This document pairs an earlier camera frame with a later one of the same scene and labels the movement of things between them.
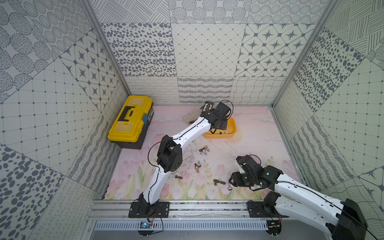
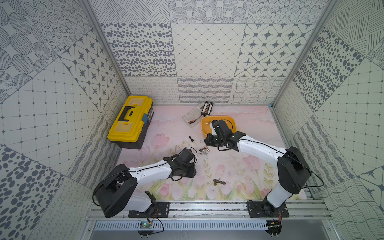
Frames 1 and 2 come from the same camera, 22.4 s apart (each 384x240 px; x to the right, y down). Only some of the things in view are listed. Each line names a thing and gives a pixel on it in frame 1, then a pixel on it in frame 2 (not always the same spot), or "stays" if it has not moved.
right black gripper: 236,180 to 209,140
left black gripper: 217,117 to 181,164
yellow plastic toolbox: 129,129 stays
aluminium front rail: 106,210 stays
